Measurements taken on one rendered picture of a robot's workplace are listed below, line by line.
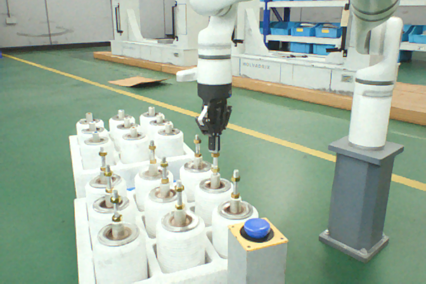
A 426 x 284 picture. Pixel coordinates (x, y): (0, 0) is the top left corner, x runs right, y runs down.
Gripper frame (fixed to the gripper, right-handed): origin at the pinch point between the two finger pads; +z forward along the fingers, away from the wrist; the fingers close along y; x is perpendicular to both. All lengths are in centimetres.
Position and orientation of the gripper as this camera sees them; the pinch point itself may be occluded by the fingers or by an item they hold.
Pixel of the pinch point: (214, 142)
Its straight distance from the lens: 83.3
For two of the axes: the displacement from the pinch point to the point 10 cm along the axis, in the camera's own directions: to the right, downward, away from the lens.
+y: 5.0, -2.5, 8.3
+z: 0.0, 9.6, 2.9
